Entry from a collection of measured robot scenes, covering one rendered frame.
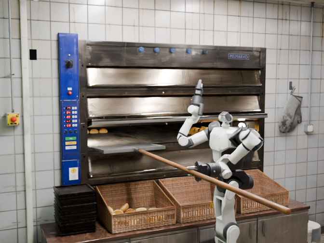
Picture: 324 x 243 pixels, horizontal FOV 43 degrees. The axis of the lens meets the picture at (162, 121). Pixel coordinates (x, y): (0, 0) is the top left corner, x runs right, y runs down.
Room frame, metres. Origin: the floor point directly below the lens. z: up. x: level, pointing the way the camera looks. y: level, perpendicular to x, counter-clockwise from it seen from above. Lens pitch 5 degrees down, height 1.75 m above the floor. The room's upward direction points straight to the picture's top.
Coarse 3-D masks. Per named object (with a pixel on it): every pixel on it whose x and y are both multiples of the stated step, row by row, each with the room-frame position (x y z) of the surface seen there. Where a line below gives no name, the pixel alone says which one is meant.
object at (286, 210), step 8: (144, 152) 3.16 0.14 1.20; (160, 160) 2.89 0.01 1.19; (168, 160) 2.81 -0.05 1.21; (184, 168) 2.57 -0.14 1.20; (200, 176) 2.38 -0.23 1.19; (208, 176) 2.32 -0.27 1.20; (216, 184) 2.22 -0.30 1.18; (224, 184) 2.16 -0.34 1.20; (240, 192) 2.03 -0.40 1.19; (248, 192) 1.99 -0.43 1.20; (256, 200) 1.91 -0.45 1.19; (264, 200) 1.87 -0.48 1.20; (272, 208) 1.81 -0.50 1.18; (280, 208) 1.76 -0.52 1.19; (288, 208) 1.74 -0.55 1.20
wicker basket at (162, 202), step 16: (96, 192) 3.46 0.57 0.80; (112, 192) 3.52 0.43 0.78; (128, 192) 3.58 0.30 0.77; (144, 192) 3.64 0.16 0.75; (160, 192) 3.55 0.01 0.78; (112, 208) 3.48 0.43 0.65; (160, 208) 3.23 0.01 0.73; (112, 224) 3.06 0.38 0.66; (128, 224) 3.12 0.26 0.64; (144, 224) 3.17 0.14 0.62; (160, 224) 3.23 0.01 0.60
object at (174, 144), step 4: (208, 140) 3.98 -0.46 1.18; (160, 144) 3.76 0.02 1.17; (164, 144) 3.78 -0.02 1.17; (168, 144) 3.80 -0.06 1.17; (172, 144) 3.81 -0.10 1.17; (176, 144) 3.83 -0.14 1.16; (200, 144) 3.94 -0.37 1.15; (204, 144) 3.96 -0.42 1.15; (208, 144) 3.97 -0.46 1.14; (88, 148) 3.49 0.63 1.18; (92, 148) 3.50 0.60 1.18; (88, 152) 3.49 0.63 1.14; (92, 152) 3.50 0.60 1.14
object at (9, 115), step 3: (6, 114) 3.16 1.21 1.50; (9, 114) 3.17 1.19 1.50; (12, 114) 3.18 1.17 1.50; (15, 114) 3.19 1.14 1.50; (18, 114) 3.19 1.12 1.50; (6, 117) 3.16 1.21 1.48; (9, 117) 3.17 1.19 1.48; (15, 117) 3.18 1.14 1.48; (18, 117) 3.19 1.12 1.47; (6, 120) 3.17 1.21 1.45; (9, 120) 3.17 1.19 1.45; (18, 120) 3.19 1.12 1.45; (6, 123) 3.19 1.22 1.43; (9, 123) 3.17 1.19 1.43; (12, 123) 3.17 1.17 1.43; (15, 123) 3.18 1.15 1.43; (18, 123) 3.19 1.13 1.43
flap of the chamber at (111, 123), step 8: (136, 120) 3.52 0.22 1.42; (144, 120) 3.55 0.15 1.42; (152, 120) 3.58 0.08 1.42; (160, 120) 3.61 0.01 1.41; (168, 120) 3.64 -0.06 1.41; (176, 120) 3.67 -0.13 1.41; (184, 120) 3.70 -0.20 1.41; (200, 120) 3.77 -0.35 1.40; (208, 120) 3.84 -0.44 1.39; (216, 120) 3.91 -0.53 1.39; (240, 120) 4.14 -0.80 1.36
